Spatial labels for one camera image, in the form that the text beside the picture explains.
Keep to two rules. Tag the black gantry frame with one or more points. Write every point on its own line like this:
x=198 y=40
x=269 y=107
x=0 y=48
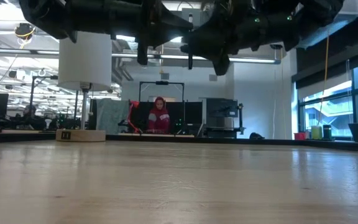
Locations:
x=162 y=82

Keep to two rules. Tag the grey-green cloth panel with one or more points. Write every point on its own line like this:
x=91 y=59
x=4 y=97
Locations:
x=112 y=115

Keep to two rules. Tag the grey wall vent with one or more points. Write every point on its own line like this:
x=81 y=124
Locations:
x=212 y=78
x=165 y=76

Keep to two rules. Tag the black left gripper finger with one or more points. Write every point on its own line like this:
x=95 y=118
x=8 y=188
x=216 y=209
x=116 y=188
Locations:
x=169 y=28
x=142 y=54

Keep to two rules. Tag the black ceiling dome camera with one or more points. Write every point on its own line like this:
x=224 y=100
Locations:
x=24 y=31

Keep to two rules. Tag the black aluminium table frame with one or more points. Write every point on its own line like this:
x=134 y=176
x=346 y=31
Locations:
x=259 y=140

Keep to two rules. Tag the black metal stand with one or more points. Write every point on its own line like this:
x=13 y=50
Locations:
x=54 y=77

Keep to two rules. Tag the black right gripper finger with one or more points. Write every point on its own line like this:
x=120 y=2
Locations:
x=222 y=65
x=189 y=47

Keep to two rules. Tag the dark cup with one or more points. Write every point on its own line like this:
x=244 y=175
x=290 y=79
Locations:
x=327 y=133

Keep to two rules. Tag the red cup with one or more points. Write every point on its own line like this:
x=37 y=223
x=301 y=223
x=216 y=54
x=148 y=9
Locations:
x=299 y=136

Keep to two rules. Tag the silver ventilation duct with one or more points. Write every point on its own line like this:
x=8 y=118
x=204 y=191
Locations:
x=350 y=12

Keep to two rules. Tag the grey ceiling box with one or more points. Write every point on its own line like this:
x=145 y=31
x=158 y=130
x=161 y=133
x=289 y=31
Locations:
x=197 y=17

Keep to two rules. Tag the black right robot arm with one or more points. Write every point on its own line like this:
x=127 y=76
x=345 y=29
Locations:
x=306 y=18

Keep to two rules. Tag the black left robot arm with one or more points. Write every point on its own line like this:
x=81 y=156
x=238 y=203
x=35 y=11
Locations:
x=89 y=15

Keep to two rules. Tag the black partition panels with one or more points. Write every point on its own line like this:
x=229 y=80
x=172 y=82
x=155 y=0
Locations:
x=191 y=115

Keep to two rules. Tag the white shade wooden base lamp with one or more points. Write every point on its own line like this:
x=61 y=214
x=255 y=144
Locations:
x=84 y=62

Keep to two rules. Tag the red robot arm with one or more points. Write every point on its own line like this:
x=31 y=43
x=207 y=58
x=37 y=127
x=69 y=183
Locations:
x=133 y=105

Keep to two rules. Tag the green cup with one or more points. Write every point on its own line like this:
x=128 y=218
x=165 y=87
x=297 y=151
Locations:
x=316 y=133

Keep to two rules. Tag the black machine on cart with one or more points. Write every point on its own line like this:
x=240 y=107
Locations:
x=221 y=107

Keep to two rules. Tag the black dome object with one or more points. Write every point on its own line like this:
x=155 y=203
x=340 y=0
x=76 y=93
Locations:
x=256 y=136

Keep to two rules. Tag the long ceiling light strip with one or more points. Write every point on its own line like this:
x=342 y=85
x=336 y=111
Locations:
x=253 y=59

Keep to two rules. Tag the person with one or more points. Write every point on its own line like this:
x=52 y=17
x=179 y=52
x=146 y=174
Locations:
x=159 y=118
x=31 y=119

